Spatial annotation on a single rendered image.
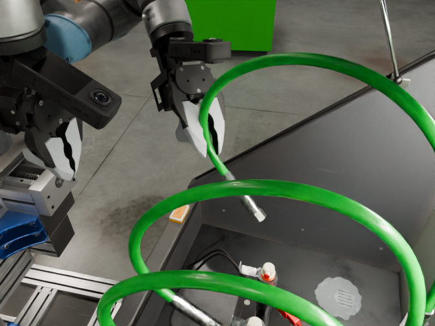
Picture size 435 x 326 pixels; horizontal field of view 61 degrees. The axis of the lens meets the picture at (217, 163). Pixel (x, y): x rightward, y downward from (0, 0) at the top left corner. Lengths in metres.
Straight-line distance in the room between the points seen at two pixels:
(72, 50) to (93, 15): 0.08
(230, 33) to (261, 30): 0.30
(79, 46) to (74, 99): 0.20
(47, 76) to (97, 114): 0.06
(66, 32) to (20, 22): 0.17
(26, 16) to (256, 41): 3.51
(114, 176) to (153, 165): 0.26
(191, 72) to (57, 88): 0.24
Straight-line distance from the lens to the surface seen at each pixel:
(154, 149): 2.64
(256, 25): 3.82
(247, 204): 0.60
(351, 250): 0.96
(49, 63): 0.46
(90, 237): 2.16
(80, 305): 1.68
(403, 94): 0.39
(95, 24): 0.64
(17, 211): 1.07
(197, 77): 0.60
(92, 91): 0.44
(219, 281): 0.28
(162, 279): 0.31
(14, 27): 0.44
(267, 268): 0.53
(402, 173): 0.80
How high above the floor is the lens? 1.59
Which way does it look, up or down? 40 degrees down
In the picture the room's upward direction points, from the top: straight up
